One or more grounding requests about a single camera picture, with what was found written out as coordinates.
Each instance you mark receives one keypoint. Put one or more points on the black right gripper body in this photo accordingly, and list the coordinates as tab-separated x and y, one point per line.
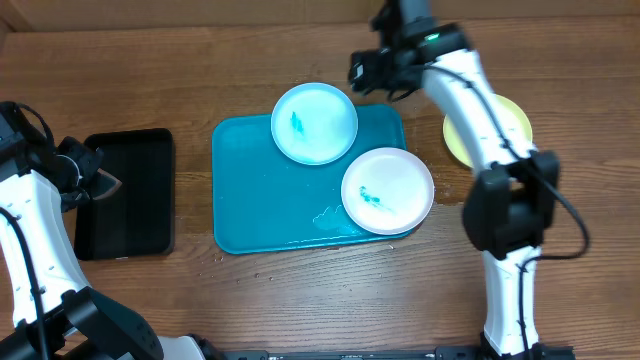
380	78

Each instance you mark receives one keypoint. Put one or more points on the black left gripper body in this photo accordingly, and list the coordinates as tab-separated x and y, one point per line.
75	168

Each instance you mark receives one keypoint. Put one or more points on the yellow plate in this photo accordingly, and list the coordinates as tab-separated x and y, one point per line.
517	122

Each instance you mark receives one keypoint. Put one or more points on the light blue plate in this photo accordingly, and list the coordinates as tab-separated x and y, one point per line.
314	123

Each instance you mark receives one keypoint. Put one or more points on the pink plate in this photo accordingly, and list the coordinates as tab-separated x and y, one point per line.
387	191

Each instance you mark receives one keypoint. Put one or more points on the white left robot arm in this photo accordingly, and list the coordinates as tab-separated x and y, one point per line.
52	298

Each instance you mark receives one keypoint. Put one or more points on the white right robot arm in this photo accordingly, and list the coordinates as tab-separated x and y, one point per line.
512	200

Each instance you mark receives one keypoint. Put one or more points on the black plastic tray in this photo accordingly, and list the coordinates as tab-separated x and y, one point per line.
138	219

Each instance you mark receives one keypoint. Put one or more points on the teal plastic tray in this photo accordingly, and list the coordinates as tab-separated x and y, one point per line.
264	201

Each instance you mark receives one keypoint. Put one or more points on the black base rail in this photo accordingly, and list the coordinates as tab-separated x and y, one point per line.
400	354

